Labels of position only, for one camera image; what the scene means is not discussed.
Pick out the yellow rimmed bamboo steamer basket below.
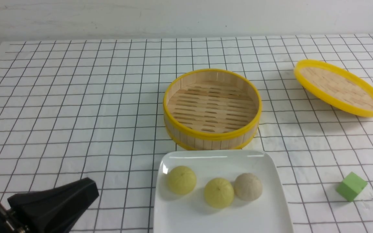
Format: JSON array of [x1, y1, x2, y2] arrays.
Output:
[[163, 68, 262, 150]]

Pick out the white grid tablecloth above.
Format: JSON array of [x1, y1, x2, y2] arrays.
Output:
[[0, 34, 373, 233]]

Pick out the white steamed bun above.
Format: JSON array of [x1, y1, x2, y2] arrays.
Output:
[[233, 173, 263, 202]]

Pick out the pale yellow steamed bun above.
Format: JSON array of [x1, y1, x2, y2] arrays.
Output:
[[167, 166, 197, 195]]

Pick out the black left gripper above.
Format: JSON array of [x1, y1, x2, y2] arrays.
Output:
[[0, 178, 99, 233]]

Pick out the yellow rimmed bamboo steamer lid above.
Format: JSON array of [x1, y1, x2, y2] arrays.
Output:
[[294, 59, 373, 118]]

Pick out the green foam cube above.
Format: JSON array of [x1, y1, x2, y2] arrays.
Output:
[[336, 172, 368, 202]]

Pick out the white square plate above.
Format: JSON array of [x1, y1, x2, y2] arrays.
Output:
[[153, 150, 294, 233]]

